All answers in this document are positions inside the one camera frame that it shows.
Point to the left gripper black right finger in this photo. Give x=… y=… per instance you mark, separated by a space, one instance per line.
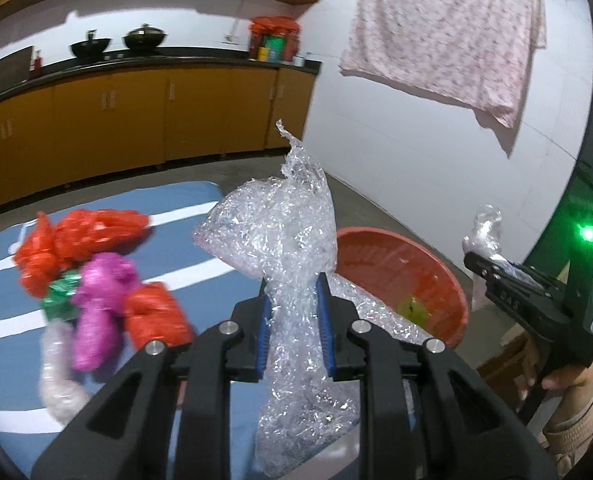
x=424 y=414

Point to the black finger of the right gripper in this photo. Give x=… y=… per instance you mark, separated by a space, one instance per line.
x=481 y=262

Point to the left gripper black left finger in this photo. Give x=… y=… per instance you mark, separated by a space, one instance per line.
x=165 y=413

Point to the small clear plastic wrap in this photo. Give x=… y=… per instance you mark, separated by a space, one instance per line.
x=484 y=240

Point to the clear plastic bag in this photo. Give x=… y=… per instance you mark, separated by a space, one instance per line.
x=62 y=395

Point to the knotted red plastic bag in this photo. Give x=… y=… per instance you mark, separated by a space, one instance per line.
x=153 y=313

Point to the magenta plastic bag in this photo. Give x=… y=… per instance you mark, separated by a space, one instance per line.
x=105 y=282

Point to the clear bubble wrap sheet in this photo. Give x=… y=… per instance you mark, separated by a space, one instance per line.
x=282 y=230

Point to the orange lower kitchen cabinets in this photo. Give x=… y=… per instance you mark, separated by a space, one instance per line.
x=96 y=121

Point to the right hand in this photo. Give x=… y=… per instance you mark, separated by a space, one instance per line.
x=574 y=381

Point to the red plastic basket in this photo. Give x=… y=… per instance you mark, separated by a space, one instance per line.
x=400 y=271

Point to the dark green plastic bag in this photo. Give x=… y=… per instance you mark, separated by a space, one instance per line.
x=58 y=300

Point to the red plastic bag pointed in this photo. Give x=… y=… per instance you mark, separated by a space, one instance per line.
x=37 y=258

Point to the wide red plastic bag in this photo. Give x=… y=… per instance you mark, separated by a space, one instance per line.
x=83 y=233

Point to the pink floral hanging cloth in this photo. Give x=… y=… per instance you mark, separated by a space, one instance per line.
x=476 y=53

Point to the red bag of groceries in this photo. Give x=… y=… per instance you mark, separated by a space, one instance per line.
x=274 y=38

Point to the red sauce bottle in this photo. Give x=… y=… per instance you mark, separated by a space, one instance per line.
x=36 y=69

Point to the dark cutting board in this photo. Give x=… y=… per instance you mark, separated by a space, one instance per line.
x=15 y=68

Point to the black wok left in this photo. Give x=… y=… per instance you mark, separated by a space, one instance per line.
x=90 y=49

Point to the black wok with lid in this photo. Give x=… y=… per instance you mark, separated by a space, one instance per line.
x=144 y=40

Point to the wall socket with cable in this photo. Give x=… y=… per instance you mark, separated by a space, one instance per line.
x=230 y=37

